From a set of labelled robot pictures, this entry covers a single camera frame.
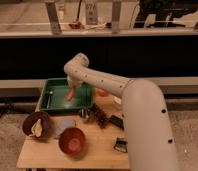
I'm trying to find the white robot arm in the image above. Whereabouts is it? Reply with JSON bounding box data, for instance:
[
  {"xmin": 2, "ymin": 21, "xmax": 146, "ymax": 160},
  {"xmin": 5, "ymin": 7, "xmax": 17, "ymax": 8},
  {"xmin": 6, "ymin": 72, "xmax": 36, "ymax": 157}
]
[{"xmin": 64, "ymin": 53, "xmax": 180, "ymax": 171}]

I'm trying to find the green plastic tray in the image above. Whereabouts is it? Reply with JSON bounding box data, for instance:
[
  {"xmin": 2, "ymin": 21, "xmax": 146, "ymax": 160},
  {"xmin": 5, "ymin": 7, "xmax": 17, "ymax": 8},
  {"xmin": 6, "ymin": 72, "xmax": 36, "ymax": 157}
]
[{"xmin": 39, "ymin": 78, "xmax": 93, "ymax": 114}]

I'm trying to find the silver spoon in tray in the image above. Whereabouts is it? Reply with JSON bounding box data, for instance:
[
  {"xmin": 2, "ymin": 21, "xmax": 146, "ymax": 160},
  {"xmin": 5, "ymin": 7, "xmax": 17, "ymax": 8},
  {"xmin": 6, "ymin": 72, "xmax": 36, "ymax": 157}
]
[{"xmin": 47, "ymin": 90, "xmax": 53, "ymax": 108}]

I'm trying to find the orange fruit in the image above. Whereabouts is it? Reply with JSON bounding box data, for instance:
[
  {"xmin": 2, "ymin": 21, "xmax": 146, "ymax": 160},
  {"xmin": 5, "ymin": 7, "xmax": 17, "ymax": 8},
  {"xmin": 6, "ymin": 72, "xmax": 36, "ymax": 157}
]
[{"xmin": 95, "ymin": 88, "xmax": 109, "ymax": 97}]

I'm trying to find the small dark metal object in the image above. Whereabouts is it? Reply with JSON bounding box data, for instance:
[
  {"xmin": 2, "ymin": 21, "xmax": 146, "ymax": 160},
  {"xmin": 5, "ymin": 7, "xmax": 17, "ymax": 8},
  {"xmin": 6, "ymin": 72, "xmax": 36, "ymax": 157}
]
[{"xmin": 80, "ymin": 109, "xmax": 89, "ymax": 120}]

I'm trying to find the dark grape bunch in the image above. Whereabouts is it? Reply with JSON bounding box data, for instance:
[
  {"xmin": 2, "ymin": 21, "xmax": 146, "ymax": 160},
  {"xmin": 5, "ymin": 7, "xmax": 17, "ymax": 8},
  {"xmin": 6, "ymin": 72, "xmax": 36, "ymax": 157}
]
[{"xmin": 92, "ymin": 104, "xmax": 108, "ymax": 128}]

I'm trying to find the light blue cloth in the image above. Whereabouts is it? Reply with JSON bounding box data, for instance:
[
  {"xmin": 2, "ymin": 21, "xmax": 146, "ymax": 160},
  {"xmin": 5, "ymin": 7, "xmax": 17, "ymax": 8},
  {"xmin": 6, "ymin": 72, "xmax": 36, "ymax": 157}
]
[{"xmin": 55, "ymin": 118, "xmax": 76, "ymax": 138}]

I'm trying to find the white cup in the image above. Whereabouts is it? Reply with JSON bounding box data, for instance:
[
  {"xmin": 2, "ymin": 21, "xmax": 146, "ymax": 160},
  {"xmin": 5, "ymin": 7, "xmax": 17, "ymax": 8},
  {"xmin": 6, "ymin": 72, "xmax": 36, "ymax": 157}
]
[{"xmin": 113, "ymin": 96, "xmax": 122, "ymax": 105}]

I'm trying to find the red brown bowl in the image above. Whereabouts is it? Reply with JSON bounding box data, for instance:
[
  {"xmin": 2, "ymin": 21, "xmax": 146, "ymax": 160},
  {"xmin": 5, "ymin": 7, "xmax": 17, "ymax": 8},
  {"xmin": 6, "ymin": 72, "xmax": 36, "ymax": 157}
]
[{"xmin": 58, "ymin": 127, "xmax": 86, "ymax": 156}]

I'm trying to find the black rectangular block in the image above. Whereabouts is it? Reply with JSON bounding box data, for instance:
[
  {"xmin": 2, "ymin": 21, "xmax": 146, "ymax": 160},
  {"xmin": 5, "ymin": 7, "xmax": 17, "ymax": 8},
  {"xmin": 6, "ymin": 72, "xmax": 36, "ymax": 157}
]
[{"xmin": 109, "ymin": 115, "xmax": 124, "ymax": 129}]

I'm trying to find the yellow item in bowl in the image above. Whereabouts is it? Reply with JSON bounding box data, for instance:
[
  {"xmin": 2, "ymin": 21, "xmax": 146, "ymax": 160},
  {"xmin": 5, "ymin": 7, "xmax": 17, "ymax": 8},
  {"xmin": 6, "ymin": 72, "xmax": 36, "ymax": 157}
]
[{"xmin": 31, "ymin": 119, "xmax": 42, "ymax": 137}]

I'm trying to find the wooden table board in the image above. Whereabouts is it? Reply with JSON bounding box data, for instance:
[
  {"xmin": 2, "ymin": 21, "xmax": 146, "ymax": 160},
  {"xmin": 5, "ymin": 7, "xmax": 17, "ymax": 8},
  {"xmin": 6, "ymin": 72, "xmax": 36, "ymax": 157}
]
[{"xmin": 16, "ymin": 81, "xmax": 131, "ymax": 170}]

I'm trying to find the dark purple bowl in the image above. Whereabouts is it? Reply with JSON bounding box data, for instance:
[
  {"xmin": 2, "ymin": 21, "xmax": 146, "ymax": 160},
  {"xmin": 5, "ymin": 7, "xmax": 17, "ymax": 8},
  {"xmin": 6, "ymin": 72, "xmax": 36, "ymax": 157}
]
[{"xmin": 22, "ymin": 111, "xmax": 52, "ymax": 140}]

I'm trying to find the black silver binder clip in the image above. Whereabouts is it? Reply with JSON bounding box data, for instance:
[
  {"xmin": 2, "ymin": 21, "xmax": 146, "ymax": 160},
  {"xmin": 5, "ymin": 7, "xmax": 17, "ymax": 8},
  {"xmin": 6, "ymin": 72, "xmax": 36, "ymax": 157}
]
[{"xmin": 114, "ymin": 137, "xmax": 127, "ymax": 153}]

